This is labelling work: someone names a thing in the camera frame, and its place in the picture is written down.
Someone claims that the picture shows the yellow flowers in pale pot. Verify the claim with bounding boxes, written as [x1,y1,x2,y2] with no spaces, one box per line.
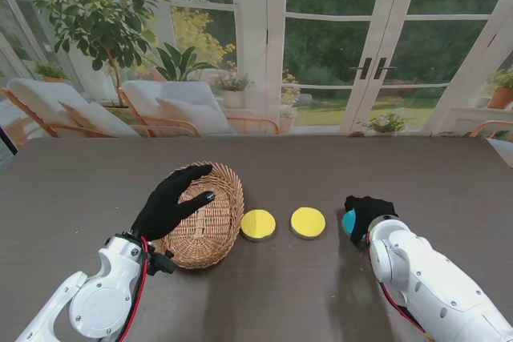
[280,69,301,135]

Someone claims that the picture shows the oval wicker basket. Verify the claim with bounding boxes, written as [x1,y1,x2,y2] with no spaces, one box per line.
[151,162,245,271]

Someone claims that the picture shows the orange frame chair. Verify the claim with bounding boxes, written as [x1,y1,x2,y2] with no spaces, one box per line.
[469,119,513,139]

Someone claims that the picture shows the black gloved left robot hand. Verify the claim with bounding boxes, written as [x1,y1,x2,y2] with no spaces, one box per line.
[131,163,217,242]

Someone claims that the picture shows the small plant in orange pot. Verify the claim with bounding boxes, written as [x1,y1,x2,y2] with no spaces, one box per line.
[31,62,68,84]

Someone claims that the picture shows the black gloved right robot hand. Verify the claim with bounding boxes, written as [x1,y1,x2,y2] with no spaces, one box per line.
[344,195,398,245]

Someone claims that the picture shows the yellow round culture dish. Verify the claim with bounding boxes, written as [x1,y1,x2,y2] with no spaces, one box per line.
[240,208,277,243]
[289,206,326,242]

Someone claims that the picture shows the white cushioned lounge chair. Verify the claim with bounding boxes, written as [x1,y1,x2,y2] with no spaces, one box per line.
[118,80,281,138]
[0,78,139,139]

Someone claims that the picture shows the plant in terracotta pot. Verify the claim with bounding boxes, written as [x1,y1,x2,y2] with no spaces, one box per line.
[487,68,513,110]

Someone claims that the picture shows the broad-leaf green plant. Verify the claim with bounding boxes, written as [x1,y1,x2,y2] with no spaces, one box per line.
[154,43,220,82]

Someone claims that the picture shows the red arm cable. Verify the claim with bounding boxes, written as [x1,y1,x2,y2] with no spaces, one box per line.
[115,235,150,342]
[378,281,426,333]

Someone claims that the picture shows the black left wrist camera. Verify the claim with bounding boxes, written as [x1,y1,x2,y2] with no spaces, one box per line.
[147,249,177,277]

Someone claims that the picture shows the low white flowering plant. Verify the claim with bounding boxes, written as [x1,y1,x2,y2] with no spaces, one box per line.
[357,112,410,137]

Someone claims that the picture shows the blue round culture dish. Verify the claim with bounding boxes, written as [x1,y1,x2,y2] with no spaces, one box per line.
[341,209,368,243]

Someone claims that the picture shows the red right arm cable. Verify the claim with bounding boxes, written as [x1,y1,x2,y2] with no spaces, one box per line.
[378,281,426,333]

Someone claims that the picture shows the white throw pillow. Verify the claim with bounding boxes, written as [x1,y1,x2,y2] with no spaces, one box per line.
[58,101,139,138]
[155,97,234,136]

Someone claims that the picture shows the dark door handle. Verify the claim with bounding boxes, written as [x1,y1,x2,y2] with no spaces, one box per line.
[374,57,398,80]
[349,57,373,81]

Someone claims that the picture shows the flowering plant in white pot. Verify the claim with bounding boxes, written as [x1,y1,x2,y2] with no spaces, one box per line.
[215,73,254,110]

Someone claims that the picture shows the large leafy potted tree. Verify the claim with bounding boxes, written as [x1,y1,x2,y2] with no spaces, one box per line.
[22,0,172,109]

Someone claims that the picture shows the red left arm cable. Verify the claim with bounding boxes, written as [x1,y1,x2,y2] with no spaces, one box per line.
[115,235,150,342]

